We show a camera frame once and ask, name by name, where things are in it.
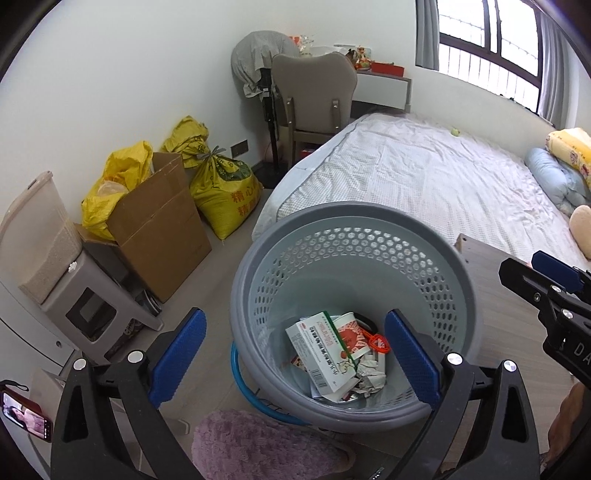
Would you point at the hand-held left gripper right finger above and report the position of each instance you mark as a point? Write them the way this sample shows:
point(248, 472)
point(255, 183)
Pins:
point(411, 360)

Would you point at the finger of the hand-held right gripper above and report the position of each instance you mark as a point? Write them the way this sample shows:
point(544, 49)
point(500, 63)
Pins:
point(556, 272)
point(521, 277)

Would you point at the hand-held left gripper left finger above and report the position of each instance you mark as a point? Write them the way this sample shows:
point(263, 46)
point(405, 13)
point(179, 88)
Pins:
point(178, 357)

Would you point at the orange plastic piece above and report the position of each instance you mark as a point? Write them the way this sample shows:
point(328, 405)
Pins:
point(376, 342)

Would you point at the white paper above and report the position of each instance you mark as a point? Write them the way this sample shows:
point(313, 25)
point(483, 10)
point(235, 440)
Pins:
point(369, 374)

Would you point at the white and green medicine box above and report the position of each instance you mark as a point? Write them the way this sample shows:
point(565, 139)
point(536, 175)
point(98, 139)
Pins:
point(318, 350)

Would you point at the grey perforated plastic basket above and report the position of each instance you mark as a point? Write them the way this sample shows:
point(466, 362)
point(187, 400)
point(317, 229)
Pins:
point(323, 240)

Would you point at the person's right forearm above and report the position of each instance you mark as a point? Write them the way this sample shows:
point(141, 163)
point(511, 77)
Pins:
point(572, 424)

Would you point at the brown teddy bear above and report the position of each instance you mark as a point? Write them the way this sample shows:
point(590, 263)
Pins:
point(581, 230)

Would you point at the paper cup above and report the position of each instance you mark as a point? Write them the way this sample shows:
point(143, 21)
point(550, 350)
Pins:
point(353, 334)

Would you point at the pale blue pillow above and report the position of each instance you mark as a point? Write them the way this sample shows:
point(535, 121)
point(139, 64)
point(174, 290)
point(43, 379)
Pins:
point(554, 177)

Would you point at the grey plastic stool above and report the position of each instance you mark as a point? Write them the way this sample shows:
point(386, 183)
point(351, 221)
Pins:
point(87, 304)

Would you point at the pink fluffy rug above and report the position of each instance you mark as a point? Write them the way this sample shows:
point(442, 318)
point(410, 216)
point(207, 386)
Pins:
point(258, 447)

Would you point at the folded yellow blanket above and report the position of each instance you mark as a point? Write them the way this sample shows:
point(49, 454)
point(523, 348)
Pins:
point(572, 152)

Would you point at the brown cardboard box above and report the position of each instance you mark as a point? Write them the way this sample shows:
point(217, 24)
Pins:
point(157, 230)

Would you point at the bed with white sheet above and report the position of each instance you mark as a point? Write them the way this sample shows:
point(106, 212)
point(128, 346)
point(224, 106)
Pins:
point(415, 175)

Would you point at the smartphone with red case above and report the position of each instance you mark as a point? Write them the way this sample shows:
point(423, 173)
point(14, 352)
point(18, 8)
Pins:
point(27, 413)

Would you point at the tied yellow printed sack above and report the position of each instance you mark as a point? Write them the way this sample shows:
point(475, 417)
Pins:
point(226, 194)

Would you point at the translucent storage bin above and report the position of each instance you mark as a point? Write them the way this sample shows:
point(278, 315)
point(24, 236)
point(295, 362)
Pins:
point(41, 240)

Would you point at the open yellow plastic bag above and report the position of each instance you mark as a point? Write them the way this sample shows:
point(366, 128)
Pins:
point(115, 180)

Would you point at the grey curtain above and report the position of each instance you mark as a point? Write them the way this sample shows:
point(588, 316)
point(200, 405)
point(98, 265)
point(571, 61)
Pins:
point(427, 32)
point(561, 69)

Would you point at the crumpled yellow sack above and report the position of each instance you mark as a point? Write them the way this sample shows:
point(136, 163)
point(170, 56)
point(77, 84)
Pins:
point(187, 138)

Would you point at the white and grey desk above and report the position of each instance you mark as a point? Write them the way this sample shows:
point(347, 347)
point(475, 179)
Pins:
point(383, 90)

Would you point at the barred window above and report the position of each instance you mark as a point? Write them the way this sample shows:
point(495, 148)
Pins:
point(498, 41)

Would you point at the flat red box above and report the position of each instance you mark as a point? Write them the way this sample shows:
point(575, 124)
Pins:
point(388, 69)

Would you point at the black fan stand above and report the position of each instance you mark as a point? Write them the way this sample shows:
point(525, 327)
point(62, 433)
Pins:
point(270, 120)

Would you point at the colourful figurine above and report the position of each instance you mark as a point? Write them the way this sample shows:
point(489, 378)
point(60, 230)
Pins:
point(360, 57)

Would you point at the beige upholstered chair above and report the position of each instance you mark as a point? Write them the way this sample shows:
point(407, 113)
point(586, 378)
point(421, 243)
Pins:
point(314, 92)

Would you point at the grey cloth cover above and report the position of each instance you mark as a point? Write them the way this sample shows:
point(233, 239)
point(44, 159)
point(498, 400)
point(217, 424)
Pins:
point(258, 55)

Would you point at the dark wall socket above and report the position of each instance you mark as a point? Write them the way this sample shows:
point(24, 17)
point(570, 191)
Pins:
point(240, 148)

